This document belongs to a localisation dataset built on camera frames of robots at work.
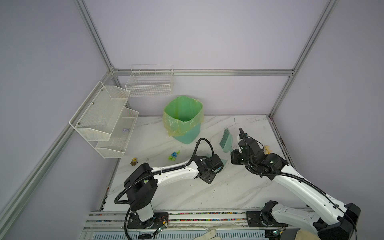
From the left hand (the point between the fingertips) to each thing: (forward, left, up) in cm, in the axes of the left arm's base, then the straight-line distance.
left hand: (206, 176), depth 81 cm
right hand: (+7, -12, +13) cm, 19 cm away
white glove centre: (-26, -1, -7) cm, 27 cm away
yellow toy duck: (+20, -43, -5) cm, 47 cm away
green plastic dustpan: (-1, -7, +19) cm, 20 cm away
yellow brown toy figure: (+12, +45, -6) cm, 47 cm away
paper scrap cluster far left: (+17, +20, -7) cm, 27 cm away
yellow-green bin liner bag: (+45, +16, +4) cm, 48 cm away
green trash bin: (+23, +9, +6) cm, 25 cm away
